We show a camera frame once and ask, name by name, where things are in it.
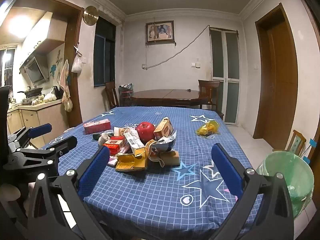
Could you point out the frosted glass double door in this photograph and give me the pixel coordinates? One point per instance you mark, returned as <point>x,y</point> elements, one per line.
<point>225,75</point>

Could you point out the yellow cardboard box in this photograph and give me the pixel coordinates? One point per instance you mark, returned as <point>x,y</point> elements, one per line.
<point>130,161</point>

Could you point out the dark window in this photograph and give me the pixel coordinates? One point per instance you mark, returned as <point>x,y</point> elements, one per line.
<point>104,55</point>

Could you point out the white printed box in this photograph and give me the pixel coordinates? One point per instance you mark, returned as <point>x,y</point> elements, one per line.
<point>132,140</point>

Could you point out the framed wall picture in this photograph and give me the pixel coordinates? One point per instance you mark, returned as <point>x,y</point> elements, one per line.
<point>160,32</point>

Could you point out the hanging pale cloth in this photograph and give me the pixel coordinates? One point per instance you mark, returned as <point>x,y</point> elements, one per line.
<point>65,87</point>

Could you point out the brown kitchen door frame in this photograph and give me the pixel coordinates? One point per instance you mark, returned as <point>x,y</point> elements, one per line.
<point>76,67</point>

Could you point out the orange and white paper cup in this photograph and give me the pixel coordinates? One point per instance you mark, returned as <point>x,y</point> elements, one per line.
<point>119,131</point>

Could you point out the crumpled brown paper wrapper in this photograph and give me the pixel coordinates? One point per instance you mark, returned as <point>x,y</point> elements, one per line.
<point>153,155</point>

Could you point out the trash bin with green liner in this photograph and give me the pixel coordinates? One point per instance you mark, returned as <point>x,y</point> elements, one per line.
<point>287,180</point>

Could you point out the red and white carton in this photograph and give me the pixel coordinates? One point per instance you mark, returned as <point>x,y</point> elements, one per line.
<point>113,146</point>

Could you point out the wooden upper kitchen cabinet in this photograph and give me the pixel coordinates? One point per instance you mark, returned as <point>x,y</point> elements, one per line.
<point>32,30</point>

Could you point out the beige sponge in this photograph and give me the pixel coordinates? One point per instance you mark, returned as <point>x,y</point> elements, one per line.
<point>171,158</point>

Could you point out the dark wooden dining table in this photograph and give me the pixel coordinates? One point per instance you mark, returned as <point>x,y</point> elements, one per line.
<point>165,95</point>

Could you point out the crumpled grey paper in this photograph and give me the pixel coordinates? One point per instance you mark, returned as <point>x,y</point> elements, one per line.
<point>103,138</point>

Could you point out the hanging white plastic bag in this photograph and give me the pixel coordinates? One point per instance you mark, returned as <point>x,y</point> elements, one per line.
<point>77,63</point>

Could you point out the steel range hood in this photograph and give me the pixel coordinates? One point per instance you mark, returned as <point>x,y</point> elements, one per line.
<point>35,70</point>

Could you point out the yellow plastic bag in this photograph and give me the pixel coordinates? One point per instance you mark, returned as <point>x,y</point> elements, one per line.
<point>207,128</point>

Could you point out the white double wall switch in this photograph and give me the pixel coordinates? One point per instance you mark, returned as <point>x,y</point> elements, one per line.
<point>196,64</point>

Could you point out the black wok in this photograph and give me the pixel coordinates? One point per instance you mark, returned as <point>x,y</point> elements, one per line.
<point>32,91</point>

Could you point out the blue flower wall sticker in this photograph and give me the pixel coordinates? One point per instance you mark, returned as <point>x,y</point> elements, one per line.
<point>53,70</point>

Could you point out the blue star-print tablecloth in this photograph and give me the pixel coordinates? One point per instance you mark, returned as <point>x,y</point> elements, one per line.
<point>150,192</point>

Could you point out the beige kitchen counter cabinet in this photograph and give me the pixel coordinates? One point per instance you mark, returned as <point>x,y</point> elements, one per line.
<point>37,120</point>

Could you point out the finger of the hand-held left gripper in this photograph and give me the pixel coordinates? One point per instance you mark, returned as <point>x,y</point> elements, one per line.
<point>40,129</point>
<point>66,143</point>

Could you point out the small wooden chair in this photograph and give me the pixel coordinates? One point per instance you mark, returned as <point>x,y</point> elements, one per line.
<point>297,142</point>

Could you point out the brown snack box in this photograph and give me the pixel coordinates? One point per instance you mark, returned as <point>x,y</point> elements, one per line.
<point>163,128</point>

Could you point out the red apple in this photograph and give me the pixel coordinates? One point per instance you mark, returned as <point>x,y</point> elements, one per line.
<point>145,131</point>

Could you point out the dark basket with bottles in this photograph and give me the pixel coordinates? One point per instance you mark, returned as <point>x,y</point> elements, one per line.
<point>125,92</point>

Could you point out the gold wall clock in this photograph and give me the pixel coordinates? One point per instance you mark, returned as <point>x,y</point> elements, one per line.
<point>90,15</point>

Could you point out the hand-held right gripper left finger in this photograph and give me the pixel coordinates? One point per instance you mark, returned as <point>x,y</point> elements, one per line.
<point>95,170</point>

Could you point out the blue tape strip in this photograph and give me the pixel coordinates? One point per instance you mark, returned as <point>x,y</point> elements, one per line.
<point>308,158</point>
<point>312,143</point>

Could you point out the red tissue box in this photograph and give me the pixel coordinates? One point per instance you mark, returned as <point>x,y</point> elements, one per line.
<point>97,126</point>

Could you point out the person's left hand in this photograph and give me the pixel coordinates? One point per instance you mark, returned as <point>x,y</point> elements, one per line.
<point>8,192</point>

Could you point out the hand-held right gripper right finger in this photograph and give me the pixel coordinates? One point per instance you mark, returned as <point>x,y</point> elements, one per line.
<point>226,172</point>

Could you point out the kitchen window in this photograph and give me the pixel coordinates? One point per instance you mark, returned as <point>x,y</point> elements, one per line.
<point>6,65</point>

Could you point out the pink printed packet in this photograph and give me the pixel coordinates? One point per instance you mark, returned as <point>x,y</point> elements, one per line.
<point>112,161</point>

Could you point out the dark wooden dining chair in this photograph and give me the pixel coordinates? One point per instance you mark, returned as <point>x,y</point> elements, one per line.
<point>111,93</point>
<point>208,90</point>

